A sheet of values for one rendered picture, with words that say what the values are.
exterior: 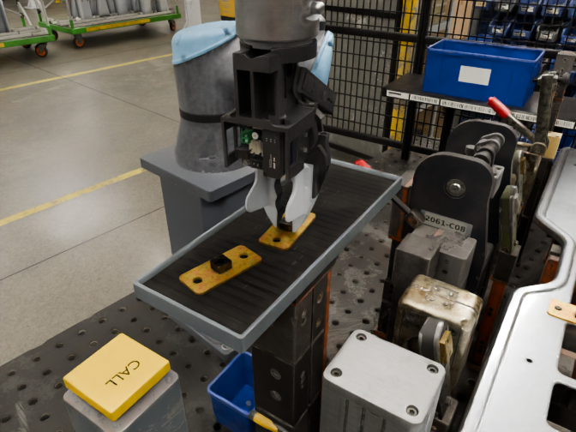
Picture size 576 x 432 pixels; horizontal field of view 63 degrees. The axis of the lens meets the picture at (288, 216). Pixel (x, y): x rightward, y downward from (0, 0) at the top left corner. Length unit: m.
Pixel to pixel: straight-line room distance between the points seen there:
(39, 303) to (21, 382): 1.37
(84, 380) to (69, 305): 1.97
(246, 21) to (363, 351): 0.32
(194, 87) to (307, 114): 0.38
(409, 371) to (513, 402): 0.19
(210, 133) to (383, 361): 0.50
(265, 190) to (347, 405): 0.24
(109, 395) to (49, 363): 0.73
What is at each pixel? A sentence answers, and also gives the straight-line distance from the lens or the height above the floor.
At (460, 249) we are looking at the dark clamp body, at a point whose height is 1.08.
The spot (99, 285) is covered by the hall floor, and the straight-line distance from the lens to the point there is 2.46.
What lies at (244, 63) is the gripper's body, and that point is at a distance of 0.42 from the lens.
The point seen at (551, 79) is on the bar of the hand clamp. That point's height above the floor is 1.21.
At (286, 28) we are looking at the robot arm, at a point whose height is 1.39.
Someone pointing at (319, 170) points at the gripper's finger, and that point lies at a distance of 0.49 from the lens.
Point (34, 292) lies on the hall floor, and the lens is 2.54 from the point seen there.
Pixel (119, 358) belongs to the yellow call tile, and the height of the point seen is 1.16.
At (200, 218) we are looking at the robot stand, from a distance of 0.85.
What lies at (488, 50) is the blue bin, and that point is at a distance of 1.67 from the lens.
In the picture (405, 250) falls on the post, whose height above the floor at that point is 1.10.
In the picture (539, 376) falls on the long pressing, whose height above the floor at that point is 1.00.
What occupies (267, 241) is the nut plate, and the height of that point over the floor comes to 1.16.
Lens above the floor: 1.46
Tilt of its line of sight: 31 degrees down
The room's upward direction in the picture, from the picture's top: straight up
